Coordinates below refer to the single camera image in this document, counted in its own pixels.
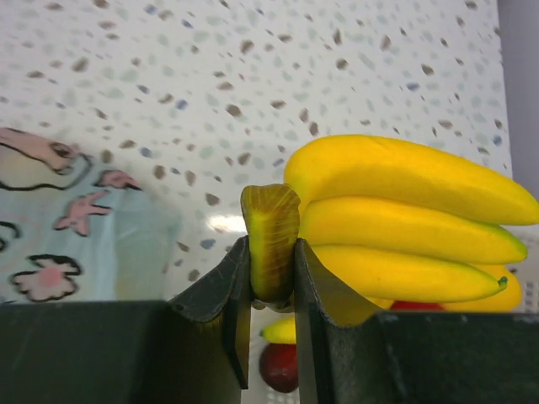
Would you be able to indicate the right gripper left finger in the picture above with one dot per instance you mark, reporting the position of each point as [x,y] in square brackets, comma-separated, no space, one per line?
[191,349]

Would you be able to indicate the red apple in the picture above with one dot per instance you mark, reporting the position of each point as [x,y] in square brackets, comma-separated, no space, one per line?
[402,305]

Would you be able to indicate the blue printed plastic bag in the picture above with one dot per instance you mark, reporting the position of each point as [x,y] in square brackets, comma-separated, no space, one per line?
[74,228]

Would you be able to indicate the large yellow banana bunch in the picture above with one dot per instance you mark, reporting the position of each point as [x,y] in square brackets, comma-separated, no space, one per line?
[393,220]

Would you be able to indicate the white plastic basket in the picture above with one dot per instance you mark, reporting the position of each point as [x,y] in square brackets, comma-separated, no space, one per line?
[528,269]

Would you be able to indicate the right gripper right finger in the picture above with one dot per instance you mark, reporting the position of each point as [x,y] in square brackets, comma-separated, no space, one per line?
[324,305]

